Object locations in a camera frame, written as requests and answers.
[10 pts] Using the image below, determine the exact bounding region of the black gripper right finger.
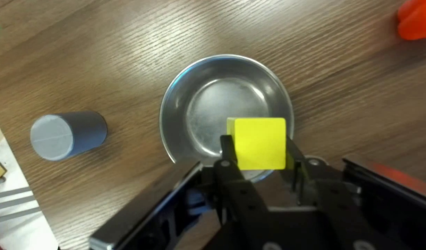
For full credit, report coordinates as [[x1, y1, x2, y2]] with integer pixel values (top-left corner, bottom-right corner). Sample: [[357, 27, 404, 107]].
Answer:
[[288, 139, 307, 186]]

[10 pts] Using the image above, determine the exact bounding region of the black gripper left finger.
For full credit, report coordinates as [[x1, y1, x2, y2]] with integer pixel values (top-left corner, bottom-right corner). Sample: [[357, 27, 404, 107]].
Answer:
[[220, 134, 245, 180]]

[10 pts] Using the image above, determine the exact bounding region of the yellow cube block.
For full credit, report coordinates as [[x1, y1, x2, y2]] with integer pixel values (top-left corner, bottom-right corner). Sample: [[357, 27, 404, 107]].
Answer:
[[227, 116, 288, 170]]

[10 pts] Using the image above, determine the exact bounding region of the silver metal bowl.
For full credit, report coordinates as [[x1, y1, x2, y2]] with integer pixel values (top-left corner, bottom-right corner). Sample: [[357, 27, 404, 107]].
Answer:
[[160, 54, 295, 165]]

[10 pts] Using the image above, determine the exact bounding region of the grey cylinder block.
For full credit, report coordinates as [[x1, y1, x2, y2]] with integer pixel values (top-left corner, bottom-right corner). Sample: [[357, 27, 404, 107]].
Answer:
[[31, 111, 109, 161]]

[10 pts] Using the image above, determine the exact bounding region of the orange toy pepper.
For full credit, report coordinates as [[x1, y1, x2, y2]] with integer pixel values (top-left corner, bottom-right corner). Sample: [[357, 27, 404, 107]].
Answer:
[[397, 0, 426, 40]]

